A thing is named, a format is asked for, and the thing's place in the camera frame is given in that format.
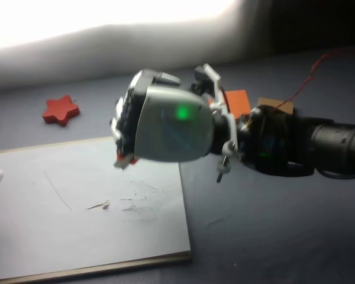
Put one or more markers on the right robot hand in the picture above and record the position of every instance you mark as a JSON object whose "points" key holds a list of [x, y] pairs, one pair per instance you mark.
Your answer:
{"points": [[174, 127]]}

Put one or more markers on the orange and black utility knife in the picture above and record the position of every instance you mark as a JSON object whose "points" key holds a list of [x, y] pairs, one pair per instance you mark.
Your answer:
{"points": [[125, 162]]}

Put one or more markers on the orange block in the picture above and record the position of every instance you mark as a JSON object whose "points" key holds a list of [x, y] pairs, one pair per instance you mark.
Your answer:
{"points": [[238, 102]]}

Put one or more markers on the red star block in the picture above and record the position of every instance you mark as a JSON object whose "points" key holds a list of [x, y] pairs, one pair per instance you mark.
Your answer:
{"points": [[60, 111]]}

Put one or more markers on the white paper pad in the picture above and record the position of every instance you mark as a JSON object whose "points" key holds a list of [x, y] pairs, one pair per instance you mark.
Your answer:
{"points": [[91, 213]]}

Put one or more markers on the brown wooden block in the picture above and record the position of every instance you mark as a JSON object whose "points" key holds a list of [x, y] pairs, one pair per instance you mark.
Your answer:
{"points": [[279, 104]]}

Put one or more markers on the grey table cloth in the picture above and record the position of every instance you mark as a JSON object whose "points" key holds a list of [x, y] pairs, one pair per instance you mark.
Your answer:
{"points": [[269, 225]]}

